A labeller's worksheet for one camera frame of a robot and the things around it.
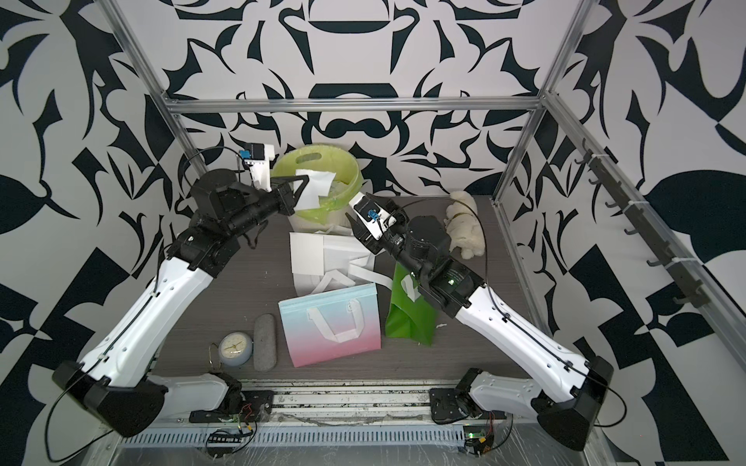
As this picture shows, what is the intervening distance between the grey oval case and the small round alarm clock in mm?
18

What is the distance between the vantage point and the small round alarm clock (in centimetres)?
81

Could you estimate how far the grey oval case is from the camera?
806 mm
